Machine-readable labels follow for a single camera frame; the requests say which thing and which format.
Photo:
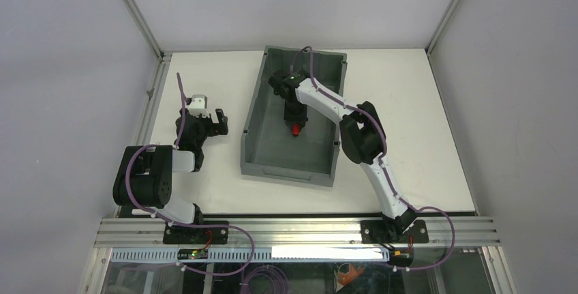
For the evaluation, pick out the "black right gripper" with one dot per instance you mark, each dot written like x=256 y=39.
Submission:
x=295 y=119

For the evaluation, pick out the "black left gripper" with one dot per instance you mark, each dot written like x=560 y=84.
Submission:
x=215 y=127

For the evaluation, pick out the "red handled screwdriver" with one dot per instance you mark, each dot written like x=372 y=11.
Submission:
x=296 y=129

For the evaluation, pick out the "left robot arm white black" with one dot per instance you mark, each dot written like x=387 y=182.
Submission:
x=144 y=178

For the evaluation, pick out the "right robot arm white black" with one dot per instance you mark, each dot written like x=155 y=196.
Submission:
x=361 y=137

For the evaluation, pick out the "grey plastic bin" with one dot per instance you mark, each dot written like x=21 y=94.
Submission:
x=268 y=148

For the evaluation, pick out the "orange object under table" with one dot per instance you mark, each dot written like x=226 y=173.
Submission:
x=347 y=272

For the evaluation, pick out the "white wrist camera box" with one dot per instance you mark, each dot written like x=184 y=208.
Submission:
x=197 y=106

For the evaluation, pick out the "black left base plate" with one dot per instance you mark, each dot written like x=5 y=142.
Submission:
x=216 y=234

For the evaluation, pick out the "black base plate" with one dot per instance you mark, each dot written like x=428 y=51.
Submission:
x=216 y=234
x=375 y=232

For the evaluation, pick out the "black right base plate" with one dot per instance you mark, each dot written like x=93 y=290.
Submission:
x=375 y=232

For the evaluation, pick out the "white slotted cable duct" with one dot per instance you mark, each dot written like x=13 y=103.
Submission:
x=275 y=254

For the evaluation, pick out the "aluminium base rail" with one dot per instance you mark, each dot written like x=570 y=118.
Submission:
x=461 y=231

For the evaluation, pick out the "left aluminium corner post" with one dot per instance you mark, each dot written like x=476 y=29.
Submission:
x=143 y=27

